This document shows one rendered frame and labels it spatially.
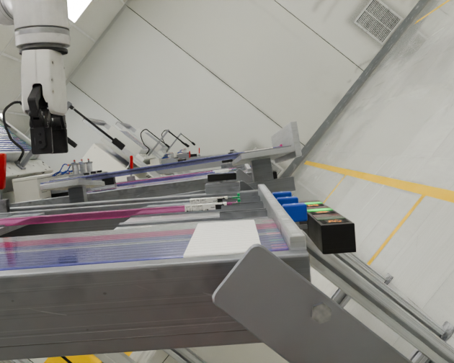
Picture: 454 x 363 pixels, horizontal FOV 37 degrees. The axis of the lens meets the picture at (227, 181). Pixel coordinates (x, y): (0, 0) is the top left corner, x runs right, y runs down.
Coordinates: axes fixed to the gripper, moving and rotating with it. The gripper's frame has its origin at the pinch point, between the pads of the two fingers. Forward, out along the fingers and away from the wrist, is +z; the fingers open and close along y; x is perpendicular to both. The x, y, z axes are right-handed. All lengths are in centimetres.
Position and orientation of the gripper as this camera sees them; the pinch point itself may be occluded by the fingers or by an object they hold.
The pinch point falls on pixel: (50, 148)
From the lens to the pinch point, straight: 110.9
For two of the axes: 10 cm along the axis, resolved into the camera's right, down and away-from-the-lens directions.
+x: 10.0, -0.6, -0.1
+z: 0.6, 10.0, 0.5
